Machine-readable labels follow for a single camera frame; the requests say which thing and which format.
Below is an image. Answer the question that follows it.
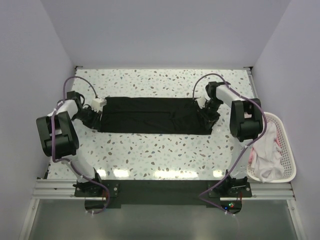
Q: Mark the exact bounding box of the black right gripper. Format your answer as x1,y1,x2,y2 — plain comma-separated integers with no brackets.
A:
197,98,223,131

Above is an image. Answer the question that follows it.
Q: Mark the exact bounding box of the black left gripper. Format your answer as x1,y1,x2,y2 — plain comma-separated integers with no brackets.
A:
73,106,102,130

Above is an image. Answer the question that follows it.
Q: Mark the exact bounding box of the black t-shirt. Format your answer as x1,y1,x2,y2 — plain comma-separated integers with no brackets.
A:
98,97,212,135

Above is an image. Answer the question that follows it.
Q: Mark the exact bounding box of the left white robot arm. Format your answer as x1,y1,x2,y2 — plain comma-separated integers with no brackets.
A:
36,91,104,196

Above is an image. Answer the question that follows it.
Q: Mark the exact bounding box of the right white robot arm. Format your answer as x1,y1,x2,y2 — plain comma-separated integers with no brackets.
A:
198,81,267,197

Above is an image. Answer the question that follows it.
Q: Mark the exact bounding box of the pink t-shirt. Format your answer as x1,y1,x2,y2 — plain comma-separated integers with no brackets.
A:
248,135,282,171

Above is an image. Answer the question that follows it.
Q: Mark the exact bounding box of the white t-shirt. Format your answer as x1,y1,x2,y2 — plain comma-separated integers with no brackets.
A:
249,122,285,183

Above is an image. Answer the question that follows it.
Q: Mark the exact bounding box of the white plastic laundry basket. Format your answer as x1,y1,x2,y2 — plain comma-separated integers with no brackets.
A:
247,112,297,183

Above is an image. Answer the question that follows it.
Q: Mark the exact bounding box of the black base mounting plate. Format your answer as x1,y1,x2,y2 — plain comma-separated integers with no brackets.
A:
73,178,253,214

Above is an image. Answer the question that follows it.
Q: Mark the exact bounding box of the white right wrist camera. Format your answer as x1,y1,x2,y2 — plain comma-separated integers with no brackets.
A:
195,97,207,109

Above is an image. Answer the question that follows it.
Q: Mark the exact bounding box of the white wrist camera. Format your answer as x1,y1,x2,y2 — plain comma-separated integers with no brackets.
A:
90,98,107,112
195,97,207,109

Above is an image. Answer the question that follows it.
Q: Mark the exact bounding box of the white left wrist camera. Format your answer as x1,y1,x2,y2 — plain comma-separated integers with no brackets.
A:
90,98,107,112

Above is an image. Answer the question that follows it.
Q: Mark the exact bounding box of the aluminium front rail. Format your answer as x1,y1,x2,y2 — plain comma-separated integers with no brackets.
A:
32,179,295,200

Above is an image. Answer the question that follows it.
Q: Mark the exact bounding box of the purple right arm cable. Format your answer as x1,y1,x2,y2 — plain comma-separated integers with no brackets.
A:
191,72,270,213

